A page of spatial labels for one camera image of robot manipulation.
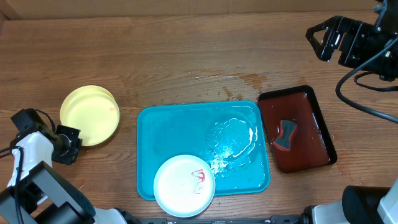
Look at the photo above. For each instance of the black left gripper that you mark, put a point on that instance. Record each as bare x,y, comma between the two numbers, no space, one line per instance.
72,133

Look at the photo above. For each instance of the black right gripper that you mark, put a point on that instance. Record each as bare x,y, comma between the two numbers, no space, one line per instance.
334,38

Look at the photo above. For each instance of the small yellow plate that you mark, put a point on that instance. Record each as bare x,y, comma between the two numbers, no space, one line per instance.
87,115

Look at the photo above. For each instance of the light blue plate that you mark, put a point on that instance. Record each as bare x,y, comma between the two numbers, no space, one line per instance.
184,186

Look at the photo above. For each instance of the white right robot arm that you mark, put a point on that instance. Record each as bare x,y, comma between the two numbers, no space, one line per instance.
360,204

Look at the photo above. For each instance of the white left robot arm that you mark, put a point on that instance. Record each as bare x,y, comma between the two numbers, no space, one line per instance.
36,193

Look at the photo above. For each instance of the dark red water tray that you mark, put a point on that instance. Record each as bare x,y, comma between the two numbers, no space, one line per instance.
296,130

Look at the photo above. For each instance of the teal plastic tray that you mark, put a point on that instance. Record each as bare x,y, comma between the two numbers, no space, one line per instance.
227,135

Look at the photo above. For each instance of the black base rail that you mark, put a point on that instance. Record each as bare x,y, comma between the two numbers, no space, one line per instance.
275,219

